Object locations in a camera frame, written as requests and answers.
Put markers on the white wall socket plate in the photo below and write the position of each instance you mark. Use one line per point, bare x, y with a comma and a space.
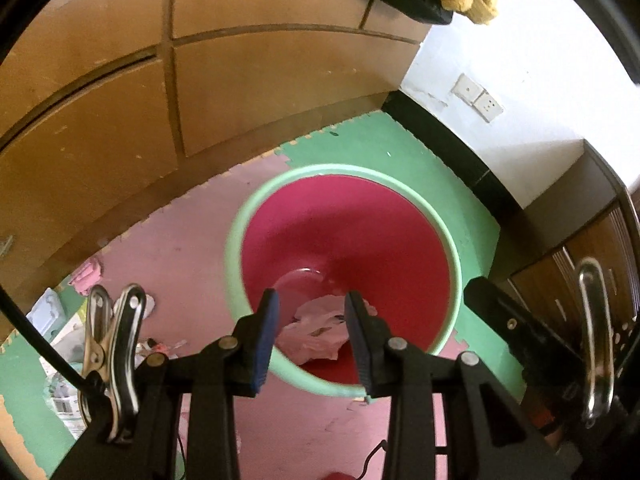
487, 106

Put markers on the pink foam floor mat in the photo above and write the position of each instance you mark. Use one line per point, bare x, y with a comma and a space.
165, 270

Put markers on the wooden cabinet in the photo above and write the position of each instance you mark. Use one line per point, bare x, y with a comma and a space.
250, 85

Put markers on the crumpled white plastic bag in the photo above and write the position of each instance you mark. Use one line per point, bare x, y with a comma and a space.
315, 330

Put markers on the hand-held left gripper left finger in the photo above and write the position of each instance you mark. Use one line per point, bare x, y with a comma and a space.
270, 340

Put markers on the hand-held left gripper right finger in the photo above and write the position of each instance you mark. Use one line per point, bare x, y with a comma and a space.
356, 340

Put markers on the pink cloth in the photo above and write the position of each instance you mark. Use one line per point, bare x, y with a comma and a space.
87, 275

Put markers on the metal spring clip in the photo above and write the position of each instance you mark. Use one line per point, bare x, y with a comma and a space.
122, 350

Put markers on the red bin with green rim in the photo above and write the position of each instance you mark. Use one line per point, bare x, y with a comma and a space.
350, 230

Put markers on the white tray box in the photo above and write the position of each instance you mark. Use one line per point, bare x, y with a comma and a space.
47, 310

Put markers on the dark wooden dresser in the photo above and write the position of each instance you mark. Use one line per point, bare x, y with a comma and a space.
545, 265

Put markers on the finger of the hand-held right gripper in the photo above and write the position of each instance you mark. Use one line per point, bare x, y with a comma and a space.
500, 315

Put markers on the white wall sockets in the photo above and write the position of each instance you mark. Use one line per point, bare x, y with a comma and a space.
467, 89

